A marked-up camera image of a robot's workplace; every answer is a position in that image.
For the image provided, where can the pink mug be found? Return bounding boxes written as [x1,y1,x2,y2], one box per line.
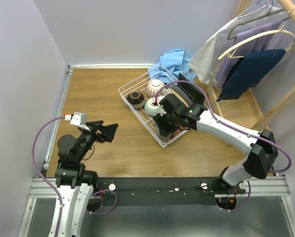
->
[170,129,181,138]

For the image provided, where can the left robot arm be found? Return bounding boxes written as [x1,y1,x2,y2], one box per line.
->
[49,118,119,237]

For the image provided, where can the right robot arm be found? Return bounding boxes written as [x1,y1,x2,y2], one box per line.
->
[152,94,278,194]

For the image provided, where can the wooden clothes rack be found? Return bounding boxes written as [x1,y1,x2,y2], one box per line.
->
[206,0,295,138]

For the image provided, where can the beige plate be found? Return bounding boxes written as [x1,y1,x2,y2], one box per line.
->
[163,88,189,107]

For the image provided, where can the dark teal embossed plate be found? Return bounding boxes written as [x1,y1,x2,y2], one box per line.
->
[168,84,193,106]

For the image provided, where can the light green ribbed bowl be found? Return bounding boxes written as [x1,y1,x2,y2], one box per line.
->
[144,98,160,117]

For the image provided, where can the red white patterned bowl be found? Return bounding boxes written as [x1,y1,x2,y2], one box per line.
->
[146,79,165,97]

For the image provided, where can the black square plate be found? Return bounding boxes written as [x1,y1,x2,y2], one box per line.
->
[177,73,205,105]

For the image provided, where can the dark brown bowl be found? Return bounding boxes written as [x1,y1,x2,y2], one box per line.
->
[126,90,146,109]

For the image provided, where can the light blue cloth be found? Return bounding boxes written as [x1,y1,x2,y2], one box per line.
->
[148,49,197,82]

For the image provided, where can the white t-shirt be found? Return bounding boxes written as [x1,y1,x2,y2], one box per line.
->
[189,5,283,86]

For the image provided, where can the cream clothes hanger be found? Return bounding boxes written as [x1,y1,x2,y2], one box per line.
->
[218,24,295,60]

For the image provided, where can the grey clothes hanger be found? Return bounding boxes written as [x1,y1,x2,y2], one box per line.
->
[227,3,284,40]

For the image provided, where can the navy blue garment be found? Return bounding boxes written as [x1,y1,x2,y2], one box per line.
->
[217,49,286,102]

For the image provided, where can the lavender shirt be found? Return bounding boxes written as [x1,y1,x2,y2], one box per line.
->
[215,19,284,90]

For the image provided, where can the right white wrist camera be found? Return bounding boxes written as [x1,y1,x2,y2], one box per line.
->
[152,96,166,116]

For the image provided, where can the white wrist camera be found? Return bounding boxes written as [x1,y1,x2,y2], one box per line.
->
[64,112,86,127]
[152,96,166,116]

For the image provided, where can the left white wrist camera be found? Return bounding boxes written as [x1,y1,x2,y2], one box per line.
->
[64,112,86,127]

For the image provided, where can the white wire dish rack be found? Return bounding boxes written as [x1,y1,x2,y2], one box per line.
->
[118,65,211,149]

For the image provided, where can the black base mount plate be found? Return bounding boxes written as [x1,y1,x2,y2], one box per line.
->
[86,177,246,213]

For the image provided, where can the blue wire hanger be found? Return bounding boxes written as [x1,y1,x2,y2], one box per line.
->
[235,0,268,17]

